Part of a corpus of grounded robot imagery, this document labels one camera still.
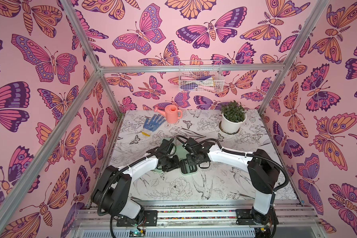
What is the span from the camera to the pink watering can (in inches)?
42.8

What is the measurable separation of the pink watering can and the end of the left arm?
0.37 m

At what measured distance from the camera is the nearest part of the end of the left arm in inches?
25.7
